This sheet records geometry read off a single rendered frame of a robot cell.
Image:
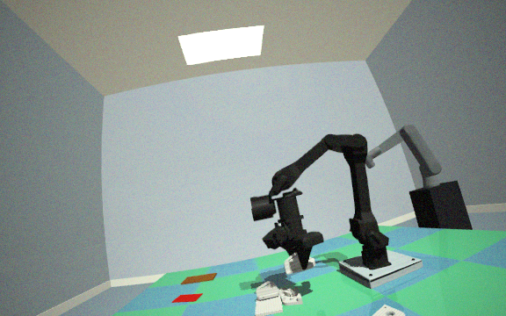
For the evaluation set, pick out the brown rectangular block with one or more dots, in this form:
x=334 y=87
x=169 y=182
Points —
x=200 y=278

